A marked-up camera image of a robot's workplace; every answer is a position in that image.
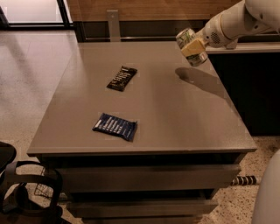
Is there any blue snack bar wrapper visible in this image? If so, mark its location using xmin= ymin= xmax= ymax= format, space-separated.
xmin=92 ymin=113 xmax=137 ymax=142

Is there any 7up soda can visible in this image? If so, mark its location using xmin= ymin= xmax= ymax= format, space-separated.
xmin=176 ymin=28 xmax=207 ymax=67

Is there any left metal wall bracket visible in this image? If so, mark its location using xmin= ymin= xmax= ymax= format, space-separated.
xmin=107 ymin=10 xmax=121 ymax=42

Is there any lower grey drawer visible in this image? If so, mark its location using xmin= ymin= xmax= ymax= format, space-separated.
xmin=67 ymin=199 xmax=218 ymax=218

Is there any black wire basket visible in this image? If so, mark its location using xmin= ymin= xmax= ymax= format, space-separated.
xmin=34 ymin=168 xmax=53 ymax=200

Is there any black snack bar wrapper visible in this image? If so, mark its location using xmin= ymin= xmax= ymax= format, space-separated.
xmin=107 ymin=66 xmax=137 ymax=92

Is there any grey drawer cabinet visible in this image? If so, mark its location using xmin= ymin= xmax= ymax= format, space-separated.
xmin=28 ymin=42 xmax=256 ymax=224

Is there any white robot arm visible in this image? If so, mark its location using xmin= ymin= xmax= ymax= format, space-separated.
xmin=181 ymin=0 xmax=280 ymax=224

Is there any upper grey drawer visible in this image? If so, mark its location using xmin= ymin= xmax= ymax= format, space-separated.
xmin=59 ymin=164 xmax=241 ymax=193

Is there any grey drawer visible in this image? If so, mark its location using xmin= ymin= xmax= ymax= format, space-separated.
xmin=67 ymin=199 xmax=218 ymax=218
xmin=59 ymin=164 xmax=241 ymax=193

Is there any black white striped stick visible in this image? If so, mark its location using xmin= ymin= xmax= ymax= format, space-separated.
xmin=231 ymin=175 xmax=261 ymax=186

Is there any black bag with strap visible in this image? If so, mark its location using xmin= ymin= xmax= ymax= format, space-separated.
xmin=0 ymin=142 xmax=71 ymax=224

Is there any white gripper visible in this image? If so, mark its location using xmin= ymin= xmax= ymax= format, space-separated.
xmin=181 ymin=13 xmax=237 ymax=57

